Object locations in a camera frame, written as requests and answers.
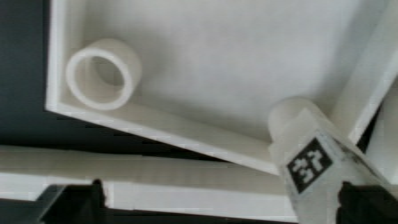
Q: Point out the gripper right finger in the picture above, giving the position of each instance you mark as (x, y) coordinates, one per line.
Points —
(367, 205)

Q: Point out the white square table top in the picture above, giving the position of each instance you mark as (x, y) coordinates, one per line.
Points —
(170, 68)

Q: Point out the white U-shaped workspace fence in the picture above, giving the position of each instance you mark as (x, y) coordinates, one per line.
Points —
(172, 187)

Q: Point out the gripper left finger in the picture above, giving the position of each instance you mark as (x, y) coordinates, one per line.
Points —
(72, 204)

